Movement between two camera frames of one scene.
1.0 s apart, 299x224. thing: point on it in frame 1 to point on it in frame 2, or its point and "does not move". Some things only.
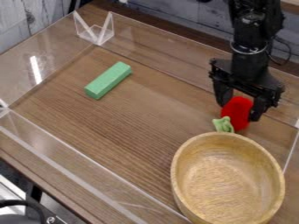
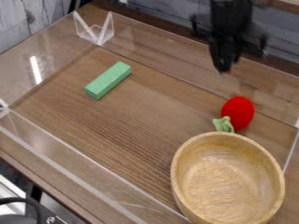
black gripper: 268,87 to 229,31
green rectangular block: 100,87 does not move
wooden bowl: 229,179 does not move
